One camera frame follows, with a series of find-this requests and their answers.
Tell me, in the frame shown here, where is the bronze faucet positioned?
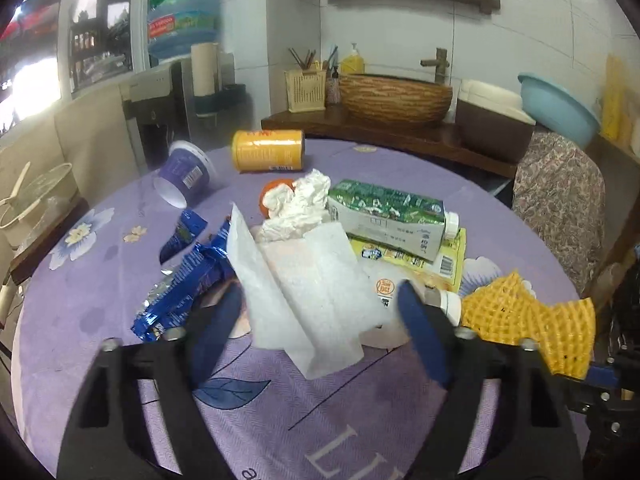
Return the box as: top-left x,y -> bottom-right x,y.
420,48 -> 450,85

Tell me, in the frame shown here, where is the beige fabric cover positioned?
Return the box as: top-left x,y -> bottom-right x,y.
0,85 -> 146,211

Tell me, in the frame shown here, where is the green and white milk carton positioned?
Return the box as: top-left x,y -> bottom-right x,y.
326,179 -> 461,262

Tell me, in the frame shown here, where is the yellow pump soap bottle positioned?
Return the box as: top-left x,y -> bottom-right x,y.
340,42 -> 366,76

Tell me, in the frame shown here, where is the brown ribbed basin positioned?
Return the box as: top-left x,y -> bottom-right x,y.
339,73 -> 453,128

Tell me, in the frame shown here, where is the crumpled white tissue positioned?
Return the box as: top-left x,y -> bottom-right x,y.
256,169 -> 333,243

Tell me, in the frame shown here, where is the white paper napkin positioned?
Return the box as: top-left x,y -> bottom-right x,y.
226,202 -> 378,381

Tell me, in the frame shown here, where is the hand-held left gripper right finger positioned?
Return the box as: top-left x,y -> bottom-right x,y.
397,280 -> 586,480

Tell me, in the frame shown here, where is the brown wooden side table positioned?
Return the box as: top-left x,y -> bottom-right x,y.
10,197 -> 91,286

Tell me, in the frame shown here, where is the dark wooden counter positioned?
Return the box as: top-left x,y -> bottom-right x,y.
261,105 -> 518,178

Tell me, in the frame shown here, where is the yellow waffle cloth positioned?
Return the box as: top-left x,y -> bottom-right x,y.
459,270 -> 598,380

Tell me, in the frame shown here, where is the dark blue paper cup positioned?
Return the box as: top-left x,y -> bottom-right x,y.
152,141 -> 219,208

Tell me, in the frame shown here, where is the bundle of chopsticks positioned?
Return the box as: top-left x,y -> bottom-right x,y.
288,47 -> 318,72

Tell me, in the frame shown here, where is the yellow snack canister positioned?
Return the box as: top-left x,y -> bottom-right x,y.
231,129 -> 306,173

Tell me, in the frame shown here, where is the purple floral tablecloth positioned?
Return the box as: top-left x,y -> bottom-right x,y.
10,137 -> 593,480

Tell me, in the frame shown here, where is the blue foil snack wrapper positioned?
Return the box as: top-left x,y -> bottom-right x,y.
131,220 -> 238,343

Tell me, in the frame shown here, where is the white plastic bottle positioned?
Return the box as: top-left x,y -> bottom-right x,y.
360,260 -> 463,348

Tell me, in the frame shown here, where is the light blue plastic basin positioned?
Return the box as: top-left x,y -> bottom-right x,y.
517,72 -> 602,151

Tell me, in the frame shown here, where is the beige paper cup tube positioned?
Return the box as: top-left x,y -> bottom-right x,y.
191,42 -> 222,98

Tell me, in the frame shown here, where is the white mesh swatter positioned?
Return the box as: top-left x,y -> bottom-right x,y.
0,161 -> 76,233

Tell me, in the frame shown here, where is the flattened yellow carton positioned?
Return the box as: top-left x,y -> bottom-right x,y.
350,227 -> 468,293

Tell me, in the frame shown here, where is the grey water dispenser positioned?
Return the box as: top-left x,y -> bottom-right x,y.
122,52 -> 236,171

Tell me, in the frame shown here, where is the beige plastic utensil basket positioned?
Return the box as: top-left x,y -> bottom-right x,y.
284,66 -> 328,113

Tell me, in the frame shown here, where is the floral chair cover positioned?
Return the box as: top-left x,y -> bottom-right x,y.
512,130 -> 606,296

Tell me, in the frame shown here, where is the glass window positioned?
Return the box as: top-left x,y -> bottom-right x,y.
0,0 -> 153,136

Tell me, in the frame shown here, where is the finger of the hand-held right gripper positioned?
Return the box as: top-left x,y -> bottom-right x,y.
560,362 -> 623,413

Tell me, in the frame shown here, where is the dark teal cup holder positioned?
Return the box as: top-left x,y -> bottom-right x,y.
194,83 -> 248,116

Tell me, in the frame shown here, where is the blue water jug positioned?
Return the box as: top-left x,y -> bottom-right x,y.
146,0 -> 223,61

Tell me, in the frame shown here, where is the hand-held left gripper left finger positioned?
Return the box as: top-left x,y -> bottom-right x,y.
57,285 -> 246,480

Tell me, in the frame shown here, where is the small blue wrapper piece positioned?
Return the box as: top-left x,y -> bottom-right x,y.
159,210 -> 210,265

